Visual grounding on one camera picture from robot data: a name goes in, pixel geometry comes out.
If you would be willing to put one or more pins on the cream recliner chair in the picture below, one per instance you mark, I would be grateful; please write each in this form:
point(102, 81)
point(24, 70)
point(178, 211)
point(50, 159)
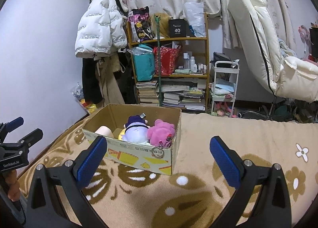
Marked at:
point(286, 77)

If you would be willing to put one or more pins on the red patterned bag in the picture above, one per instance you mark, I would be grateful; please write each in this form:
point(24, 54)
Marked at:
point(169, 57)

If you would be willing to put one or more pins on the white puffer jacket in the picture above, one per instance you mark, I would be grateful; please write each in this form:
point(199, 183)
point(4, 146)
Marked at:
point(100, 29)

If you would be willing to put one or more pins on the wooden shelf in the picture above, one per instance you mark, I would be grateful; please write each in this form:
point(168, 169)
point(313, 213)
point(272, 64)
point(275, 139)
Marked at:
point(188, 87)

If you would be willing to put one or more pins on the person's left hand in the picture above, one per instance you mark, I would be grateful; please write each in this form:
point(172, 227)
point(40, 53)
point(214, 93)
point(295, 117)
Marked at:
point(11, 180)

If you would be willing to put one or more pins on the teal bag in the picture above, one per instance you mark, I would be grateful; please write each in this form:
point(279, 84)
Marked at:
point(144, 62)

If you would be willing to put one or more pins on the green pole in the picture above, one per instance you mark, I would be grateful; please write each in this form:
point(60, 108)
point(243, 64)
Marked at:
point(157, 20)

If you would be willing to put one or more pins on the beige hanging coat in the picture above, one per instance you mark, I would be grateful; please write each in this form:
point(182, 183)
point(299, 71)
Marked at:
point(109, 88)

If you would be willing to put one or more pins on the stack of books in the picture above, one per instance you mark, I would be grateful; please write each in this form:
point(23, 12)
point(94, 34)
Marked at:
point(147, 93)

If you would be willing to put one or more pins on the white pink marshmallow plush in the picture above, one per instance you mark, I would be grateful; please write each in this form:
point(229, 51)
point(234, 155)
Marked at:
point(105, 131)

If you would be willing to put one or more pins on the beige patterned carpet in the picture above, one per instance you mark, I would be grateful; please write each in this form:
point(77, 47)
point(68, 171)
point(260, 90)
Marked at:
point(196, 192)

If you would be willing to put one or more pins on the yellow banana plush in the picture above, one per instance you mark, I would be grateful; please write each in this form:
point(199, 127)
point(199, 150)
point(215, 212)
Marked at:
point(121, 134)

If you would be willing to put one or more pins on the black box with 40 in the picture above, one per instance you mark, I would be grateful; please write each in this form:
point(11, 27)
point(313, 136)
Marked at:
point(177, 28)

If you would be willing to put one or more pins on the printed cardboard box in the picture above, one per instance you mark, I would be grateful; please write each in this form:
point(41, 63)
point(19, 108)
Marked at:
point(156, 159)

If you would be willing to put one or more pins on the snack bag on floor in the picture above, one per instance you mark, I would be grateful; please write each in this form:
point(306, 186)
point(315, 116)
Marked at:
point(77, 92)

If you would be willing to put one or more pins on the white utility cart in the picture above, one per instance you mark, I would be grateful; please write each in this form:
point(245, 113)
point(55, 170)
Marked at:
point(224, 88)

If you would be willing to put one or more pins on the pink bear plush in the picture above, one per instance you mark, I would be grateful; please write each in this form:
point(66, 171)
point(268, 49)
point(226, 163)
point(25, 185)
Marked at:
point(161, 134)

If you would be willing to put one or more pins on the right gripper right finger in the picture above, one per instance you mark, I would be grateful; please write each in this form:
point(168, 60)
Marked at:
point(272, 207)

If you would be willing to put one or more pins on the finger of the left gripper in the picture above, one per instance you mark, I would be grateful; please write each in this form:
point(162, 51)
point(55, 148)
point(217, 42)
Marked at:
point(12, 125)
point(26, 142)

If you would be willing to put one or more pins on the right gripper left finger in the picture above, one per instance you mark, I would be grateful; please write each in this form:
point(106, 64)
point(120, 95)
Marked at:
point(44, 206)

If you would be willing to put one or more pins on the purple hat doll plush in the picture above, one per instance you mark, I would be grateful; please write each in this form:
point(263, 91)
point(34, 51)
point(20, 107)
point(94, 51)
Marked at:
point(135, 129)

